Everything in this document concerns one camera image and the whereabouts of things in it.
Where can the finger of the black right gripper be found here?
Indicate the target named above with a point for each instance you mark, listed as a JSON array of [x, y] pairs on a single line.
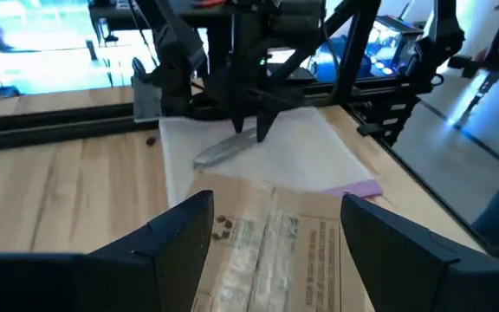
[[269, 119], [240, 115]]

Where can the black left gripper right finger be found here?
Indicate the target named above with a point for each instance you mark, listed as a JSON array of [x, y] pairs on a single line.
[[414, 281]]

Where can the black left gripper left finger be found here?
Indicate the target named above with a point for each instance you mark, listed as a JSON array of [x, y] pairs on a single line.
[[124, 281]]

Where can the grey utility knife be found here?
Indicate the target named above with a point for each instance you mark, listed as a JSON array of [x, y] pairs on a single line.
[[223, 149]]

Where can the white mesh pouch purple trim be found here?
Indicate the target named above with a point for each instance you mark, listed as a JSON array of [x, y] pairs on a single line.
[[310, 151]]

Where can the brown Sephora cardboard box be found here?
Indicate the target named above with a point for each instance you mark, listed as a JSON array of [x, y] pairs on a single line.
[[275, 242]]

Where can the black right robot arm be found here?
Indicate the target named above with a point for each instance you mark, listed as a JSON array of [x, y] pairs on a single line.
[[176, 56]]

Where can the grey metal mounting plate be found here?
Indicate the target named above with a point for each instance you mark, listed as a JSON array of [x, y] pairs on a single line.
[[146, 99]]

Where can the blue-lit computer case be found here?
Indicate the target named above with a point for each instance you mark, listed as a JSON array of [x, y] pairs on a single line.
[[384, 47]]

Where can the black equipment stand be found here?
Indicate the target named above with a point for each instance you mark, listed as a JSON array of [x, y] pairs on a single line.
[[444, 39]]

